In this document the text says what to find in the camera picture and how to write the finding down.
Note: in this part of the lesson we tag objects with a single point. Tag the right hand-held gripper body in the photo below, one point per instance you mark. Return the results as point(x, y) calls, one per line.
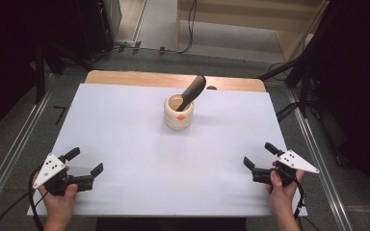
point(297, 162)

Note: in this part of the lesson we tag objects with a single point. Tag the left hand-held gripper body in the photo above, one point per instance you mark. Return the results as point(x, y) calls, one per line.
point(49, 170)

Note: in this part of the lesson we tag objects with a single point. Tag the cream ribbed cup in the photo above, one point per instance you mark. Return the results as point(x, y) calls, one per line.
point(179, 122)

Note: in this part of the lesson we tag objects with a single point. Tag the black comb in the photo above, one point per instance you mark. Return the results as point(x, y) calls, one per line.
point(192, 91)

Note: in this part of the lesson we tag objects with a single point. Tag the person's left hand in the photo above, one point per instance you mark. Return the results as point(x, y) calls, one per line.
point(59, 205)

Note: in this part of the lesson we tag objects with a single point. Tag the person's right hand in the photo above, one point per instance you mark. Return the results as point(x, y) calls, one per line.
point(281, 199)

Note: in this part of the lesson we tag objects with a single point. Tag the black tripod stand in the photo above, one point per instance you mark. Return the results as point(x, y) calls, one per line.
point(303, 83)
point(40, 73)

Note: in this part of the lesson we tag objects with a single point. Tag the white board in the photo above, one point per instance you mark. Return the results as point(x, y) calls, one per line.
point(173, 173)

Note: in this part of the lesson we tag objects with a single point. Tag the wooden table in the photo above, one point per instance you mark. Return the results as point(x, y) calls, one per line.
point(135, 79)

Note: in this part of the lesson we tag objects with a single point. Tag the black cabinet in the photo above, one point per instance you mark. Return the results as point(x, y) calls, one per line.
point(93, 29)

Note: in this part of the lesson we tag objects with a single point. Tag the light wooden shelf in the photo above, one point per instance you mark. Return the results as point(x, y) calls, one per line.
point(237, 16)

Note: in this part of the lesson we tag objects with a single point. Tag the metal floor rail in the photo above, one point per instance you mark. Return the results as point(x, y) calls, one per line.
point(318, 154)
point(16, 144)

